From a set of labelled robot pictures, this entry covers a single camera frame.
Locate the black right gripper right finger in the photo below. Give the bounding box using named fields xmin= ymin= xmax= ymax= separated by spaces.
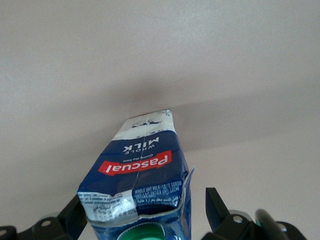
xmin=201 ymin=187 xmax=308 ymax=240

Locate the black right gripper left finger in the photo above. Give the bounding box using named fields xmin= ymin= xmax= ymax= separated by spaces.
xmin=0 ymin=194 xmax=88 ymax=240

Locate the blue milk carton green cap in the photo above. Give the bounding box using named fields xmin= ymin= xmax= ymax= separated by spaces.
xmin=77 ymin=109 xmax=195 ymax=240

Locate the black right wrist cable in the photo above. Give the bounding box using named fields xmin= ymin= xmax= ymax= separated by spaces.
xmin=254 ymin=208 xmax=287 ymax=240

